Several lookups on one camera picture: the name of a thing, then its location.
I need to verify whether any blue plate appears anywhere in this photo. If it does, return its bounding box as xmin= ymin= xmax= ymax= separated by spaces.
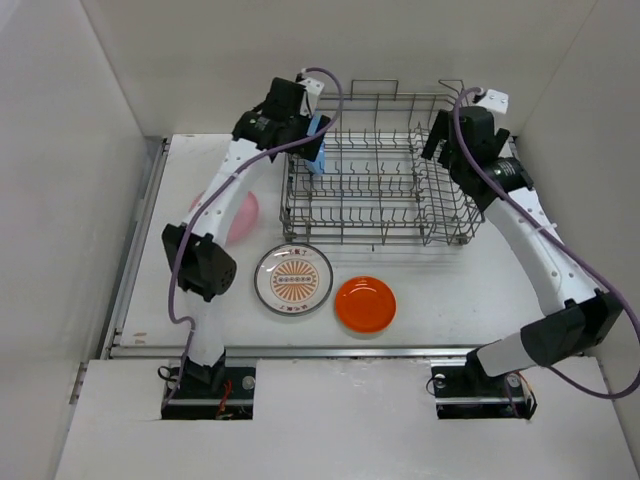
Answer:
xmin=304 ymin=113 xmax=326 ymax=175

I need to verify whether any pink plate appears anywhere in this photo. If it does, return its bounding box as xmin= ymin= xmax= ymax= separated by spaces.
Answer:
xmin=184 ymin=191 xmax=260 ymax=245

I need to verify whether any white plate orange sunburst pattern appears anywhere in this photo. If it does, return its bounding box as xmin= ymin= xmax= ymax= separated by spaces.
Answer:
xmin=253 ymin=243 xmax=334 ymax=317

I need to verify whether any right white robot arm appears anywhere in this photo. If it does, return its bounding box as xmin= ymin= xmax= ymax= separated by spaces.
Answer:
xmin=422 ymin=106 xmax=622 ymax=394

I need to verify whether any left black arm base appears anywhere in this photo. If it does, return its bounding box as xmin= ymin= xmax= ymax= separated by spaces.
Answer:
xmin=158 ymin=363 xmax=256 ymax=421

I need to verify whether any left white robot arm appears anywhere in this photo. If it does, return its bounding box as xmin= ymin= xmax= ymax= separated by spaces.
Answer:
xmin=161 ymin=72 xmax=337 ymax=397

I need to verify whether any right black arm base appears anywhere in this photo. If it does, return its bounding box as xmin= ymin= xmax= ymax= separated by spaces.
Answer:
xmin=425 ymin=365 xmax=538 ymax=421

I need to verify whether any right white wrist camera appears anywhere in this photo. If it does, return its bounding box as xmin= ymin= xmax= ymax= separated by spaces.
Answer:
xmin=473 ymin=89 xmax=509 ymax=115

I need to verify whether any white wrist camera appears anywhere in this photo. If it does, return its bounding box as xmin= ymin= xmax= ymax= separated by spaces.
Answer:
xmin=295 ymin=73 xmax=325 ymax=118
xmin=473 ymin=89 xmax=509 ymax=115

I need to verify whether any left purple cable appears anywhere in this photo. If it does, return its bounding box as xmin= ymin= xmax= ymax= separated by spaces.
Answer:
xmin=167 ymin=66 xmax=345 ymax=404

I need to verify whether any purple cable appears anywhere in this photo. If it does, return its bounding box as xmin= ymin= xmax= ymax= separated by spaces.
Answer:
xmin=167 ymin=66 xmax=345 ymax=404
xmin=453 ymin=86 xmax=640 ymax=416

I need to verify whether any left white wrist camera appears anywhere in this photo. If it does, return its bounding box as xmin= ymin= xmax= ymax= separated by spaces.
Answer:
xmin=295 ymin=73 xmax=325 ymax=118

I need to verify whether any grey wire dish rack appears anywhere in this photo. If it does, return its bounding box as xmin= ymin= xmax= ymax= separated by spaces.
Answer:
xmin=280 ymin=79 xmax=483 ymax=246

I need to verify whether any silver metal rail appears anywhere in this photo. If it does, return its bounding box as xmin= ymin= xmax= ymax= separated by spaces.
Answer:
xmin=102 ymin=344 xmax=475 ymax=359

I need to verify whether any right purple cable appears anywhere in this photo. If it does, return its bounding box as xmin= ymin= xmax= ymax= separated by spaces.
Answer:
xmin=453 ymin=86 xmax=640 ymax=416

